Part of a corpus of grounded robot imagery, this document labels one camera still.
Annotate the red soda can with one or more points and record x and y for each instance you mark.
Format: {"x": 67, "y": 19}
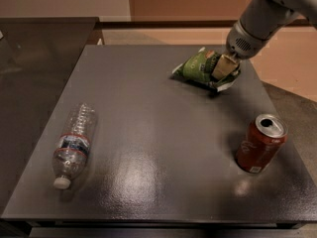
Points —
{"x": 265, "y": 137}

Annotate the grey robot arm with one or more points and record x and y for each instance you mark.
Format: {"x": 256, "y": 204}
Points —
{"x": 259, "y": 22}

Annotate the green jalapeno chip bag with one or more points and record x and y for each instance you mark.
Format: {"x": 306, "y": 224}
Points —
{"x": 199, "y": 67}

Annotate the grey robot gripper body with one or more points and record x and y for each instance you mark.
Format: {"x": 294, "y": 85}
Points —
{"x": 238, "y": 42}

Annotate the clear plastic water bottle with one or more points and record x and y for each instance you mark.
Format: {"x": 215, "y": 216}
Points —
{"x": 74, "y": 145}

